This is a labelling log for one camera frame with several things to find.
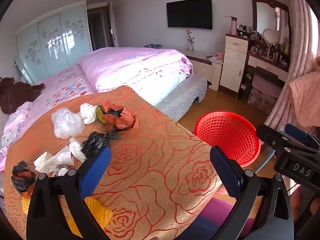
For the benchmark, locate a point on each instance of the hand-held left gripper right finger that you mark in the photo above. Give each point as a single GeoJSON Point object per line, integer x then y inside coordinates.
{"type": "Point", "coordinates": [225, 171]}

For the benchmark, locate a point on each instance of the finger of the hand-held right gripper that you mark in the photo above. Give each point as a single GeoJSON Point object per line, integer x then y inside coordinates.
{"type": "Point", "coordinates": [296, 132]}
{"type": "Point", "coordinates": [268, 135]}

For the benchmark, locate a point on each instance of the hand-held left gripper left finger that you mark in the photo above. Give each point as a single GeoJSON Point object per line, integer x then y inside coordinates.
{"type": "Point", "coordinates": [96, 166]}

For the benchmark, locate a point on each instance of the printed foil packet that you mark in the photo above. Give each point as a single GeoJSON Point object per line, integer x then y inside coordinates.
{"type": "Point", "coordinates": [61, 172]}

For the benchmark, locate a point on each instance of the red plastic mesh basket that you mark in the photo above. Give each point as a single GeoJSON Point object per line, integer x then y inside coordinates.
{"type": "Point", "coordinates": [225, 130]}

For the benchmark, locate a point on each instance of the large orange black plastic bag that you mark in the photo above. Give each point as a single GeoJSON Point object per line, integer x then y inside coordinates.
{"type": "Point", "coordinates": [117, 120]}

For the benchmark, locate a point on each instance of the green and yellow sponge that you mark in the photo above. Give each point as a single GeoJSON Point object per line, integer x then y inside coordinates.
{"type": "Point", "coordinates": [99, 115]}

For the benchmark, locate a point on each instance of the white mesh cloth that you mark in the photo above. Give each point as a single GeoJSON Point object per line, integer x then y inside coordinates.
{"type": "Point", "coordinates": [87, 112]}

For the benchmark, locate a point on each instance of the crumpled white tissue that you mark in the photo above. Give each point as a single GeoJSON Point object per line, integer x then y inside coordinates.
{"type": "Point", "coordinates": [77, 150]}

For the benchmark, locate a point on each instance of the pink fluffy garment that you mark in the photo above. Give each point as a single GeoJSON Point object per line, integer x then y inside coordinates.
{"type": "Point", "coordinates": [305, 97]}

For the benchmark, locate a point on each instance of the storage boxes under dressing table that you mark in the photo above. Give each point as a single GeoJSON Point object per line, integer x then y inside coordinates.
{"type": "Point", "coordinates": [265, 92]}

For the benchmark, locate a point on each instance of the flat white tissue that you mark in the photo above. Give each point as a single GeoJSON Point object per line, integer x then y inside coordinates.
{"type": "Point", "coordinates": [52, 160]}

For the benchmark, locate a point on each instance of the yellow textured sheet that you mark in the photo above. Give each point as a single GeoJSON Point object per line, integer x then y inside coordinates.
{"type": "Point", "coordinates": [98, 212]}

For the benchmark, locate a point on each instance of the clear crumpled plastic bag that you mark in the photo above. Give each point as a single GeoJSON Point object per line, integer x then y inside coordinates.
{"type": "Point", "coordinates": [66, 122]}

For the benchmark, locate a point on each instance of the dressing table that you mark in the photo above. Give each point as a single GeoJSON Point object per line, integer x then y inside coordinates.
{"type": "Point", "coordinates": [267, 66]}

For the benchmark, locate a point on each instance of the small orange black plastic bag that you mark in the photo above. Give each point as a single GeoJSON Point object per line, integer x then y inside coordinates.
{"type": "Point", "coordinates": [22, 177]}

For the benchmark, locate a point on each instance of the pink floral bed sheet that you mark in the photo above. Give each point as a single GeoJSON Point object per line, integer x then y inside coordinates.
{"type": "Point", "coordinates": [67, 85]}

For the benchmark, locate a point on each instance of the white star print cloth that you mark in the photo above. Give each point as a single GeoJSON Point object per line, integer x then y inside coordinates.
{"type": "Point", "coordinates": [8, 136]}

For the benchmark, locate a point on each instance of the pink pillow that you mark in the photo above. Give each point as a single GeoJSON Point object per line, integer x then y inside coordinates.
{"type": "Point", "coordinates": [15, 120]}

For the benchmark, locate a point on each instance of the pink floral box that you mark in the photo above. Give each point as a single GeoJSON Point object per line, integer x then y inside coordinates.
{"type": "Point", "coordinates": [220, 55]}

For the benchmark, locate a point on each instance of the low white cabinet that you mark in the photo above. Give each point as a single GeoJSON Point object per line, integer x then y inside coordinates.
{"type": "Point", "coordinates": [202, 67]}

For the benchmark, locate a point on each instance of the round table mirror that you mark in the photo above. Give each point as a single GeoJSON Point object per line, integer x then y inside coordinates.
{"type": "Point", "coordinates": [270, 36]}

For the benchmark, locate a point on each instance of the white folded quilt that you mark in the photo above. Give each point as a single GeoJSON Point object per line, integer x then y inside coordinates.
{"type": "Point", "coordinates": [160, 87]}

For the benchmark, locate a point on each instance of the pink curtain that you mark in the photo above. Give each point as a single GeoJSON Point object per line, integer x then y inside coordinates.
{"type": "Point", "coordinates": [297, 30]}

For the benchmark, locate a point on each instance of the folded pink duvet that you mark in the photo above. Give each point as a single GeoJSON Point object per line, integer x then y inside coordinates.
{"type": "Point", "coordinates": [130, 65]}

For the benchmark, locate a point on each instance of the brown plush bear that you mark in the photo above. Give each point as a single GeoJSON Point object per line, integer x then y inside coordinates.
{"type": "Point", "coordinates": [15, 95]}

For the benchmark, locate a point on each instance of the pink bottle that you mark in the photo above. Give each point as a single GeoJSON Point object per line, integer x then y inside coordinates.
{"type": "Point", "coordinates": [233, 26]}

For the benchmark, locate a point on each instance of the brown framed vanity mirror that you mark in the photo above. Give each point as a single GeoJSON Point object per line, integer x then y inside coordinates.
{"type": "Point", "coordinates": [267, 15]}

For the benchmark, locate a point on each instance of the rose in glass vase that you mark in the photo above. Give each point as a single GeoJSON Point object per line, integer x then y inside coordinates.
{"type": "Point", "coordinates": [190, 38]}

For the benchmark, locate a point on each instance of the glass door wardrobe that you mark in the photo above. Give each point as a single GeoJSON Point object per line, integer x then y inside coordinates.
{"type": "Point", "coordinates": [50, 50]}

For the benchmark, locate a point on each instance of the bedroom door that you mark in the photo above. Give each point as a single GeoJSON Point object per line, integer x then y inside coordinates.
{"type": "Point", "coordinates": [111, 31]}

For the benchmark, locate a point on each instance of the grey patterned bed frame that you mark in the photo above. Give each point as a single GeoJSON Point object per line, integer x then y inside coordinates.
{"type": "Point", "coordinates": [182, 95]}

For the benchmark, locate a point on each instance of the black wall television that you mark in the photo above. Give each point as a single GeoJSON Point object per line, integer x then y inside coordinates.
{"type": "Point", "coordinates": [189, 13]}

